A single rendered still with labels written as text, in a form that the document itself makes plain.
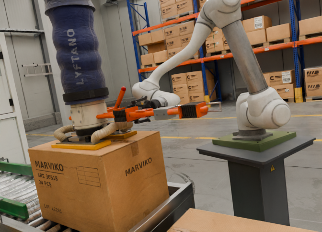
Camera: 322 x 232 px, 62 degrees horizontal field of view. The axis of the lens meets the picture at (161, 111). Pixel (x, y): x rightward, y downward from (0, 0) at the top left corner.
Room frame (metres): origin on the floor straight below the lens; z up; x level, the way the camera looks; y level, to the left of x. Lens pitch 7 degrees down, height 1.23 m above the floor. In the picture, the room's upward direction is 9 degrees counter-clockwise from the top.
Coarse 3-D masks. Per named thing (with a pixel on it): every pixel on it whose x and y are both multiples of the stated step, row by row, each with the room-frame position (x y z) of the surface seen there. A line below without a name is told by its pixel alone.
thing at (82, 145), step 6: (90, 138) 1.25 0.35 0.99; (54, 144) 1.35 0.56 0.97; (60, 144) 1.32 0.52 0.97; (66, 144) 1.30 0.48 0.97; (72, 144) 1.27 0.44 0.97; (78, 144) 1.25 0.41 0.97; (84, 144) 1.22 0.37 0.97; (90, 144) 1.20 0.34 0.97; (96, 144) 1.19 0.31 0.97; (102, 144) 1.19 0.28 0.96; (108, 144) 1.22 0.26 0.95
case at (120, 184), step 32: (32, 160) 1.41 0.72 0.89; (64, 160) 1.23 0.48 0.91; (96, 160) 1.09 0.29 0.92; (128, 160) 1.18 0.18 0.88; (160, 160) 1.36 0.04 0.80; (64, 192) 1.26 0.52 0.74; (96, 192) 1.11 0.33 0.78; (128, 192) 1.15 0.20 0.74; (160, 192) 1.33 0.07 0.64; (64, 224) 1.30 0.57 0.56; (96, 224) 1.14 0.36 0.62; (128, 224) 1.13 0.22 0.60
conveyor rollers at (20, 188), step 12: (0, 180) 2.27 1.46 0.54; (12, 180) 2.26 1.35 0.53; (24, 180) 2.17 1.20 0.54; (0, 192) 1.95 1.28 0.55; (12, 192) 1.92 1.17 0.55; (24, 192) 1.89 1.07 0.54; (36, 192) 1.87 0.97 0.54; (36, 204) 1.67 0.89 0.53; (12, 216) 1.55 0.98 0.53; (36, 216) 1.49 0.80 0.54; (48, 228) 1.35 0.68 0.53; (60, 228) 1.31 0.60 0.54
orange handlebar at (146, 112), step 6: (108, 108) 1.65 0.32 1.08; (150, 108) 1.17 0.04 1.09; (174, 108) 1.09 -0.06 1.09; (204, 108) 0.98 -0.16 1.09; (102, 114) 1.29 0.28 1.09; (108, 114) 1.26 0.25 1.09; (132, 114) 1.17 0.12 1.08; (138, 114) 1.14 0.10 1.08; (144, 114) 1.13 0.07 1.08; (150, 114) 1.11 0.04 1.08; (168, 114) 1.06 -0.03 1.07; (174, 114) 1.04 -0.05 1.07
